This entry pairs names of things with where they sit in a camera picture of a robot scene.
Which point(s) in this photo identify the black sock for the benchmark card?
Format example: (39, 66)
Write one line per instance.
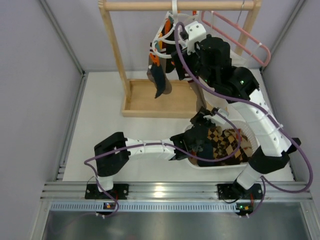
(168, 50)

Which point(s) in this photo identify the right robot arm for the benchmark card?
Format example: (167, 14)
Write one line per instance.
(209, 58)

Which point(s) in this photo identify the aluminium mounting rail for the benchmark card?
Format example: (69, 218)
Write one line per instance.
(163, 191)

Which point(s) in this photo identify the brown striped-cuff sock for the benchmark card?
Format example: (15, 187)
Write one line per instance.
(200, 99)

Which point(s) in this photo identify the white plastic clip hanger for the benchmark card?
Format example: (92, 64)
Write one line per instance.
(175, 14)

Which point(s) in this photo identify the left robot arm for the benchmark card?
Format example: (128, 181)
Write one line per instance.
(113, 153)

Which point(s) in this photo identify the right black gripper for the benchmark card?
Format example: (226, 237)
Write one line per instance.
(181, 66)

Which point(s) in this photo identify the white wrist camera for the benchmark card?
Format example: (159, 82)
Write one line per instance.
(215, 112)
(196, 33)

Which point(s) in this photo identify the white slotted cable duct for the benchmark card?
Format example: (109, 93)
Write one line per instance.
(126, 206)

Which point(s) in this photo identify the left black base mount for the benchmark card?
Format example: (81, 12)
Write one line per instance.
(120, 191)

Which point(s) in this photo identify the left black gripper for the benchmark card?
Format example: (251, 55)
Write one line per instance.
(198, 144)

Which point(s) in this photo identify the orange clothes peg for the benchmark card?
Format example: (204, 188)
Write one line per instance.
(167, 25)
(155, 59)

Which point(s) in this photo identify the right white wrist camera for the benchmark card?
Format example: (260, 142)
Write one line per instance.
(196, 33)

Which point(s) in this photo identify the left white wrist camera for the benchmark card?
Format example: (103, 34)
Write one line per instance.
(215, 112)

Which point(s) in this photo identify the dark navy sock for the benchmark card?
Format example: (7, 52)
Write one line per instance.
(158, 77)

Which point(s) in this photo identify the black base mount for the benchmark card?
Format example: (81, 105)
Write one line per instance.
(231, 191)
(120, 191)

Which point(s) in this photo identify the white plastic laundry basket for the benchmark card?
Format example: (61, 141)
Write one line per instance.
(247, 131)

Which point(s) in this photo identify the wooden clothes rack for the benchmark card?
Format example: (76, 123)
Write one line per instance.
(181, 103)

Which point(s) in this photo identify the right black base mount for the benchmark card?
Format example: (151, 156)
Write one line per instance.
(231, 191)

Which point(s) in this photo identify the argyle patterned socks pile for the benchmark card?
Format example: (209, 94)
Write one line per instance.
(224, 142)

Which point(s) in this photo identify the white mesh laundry bag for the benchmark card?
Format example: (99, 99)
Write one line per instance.
(234, 62)

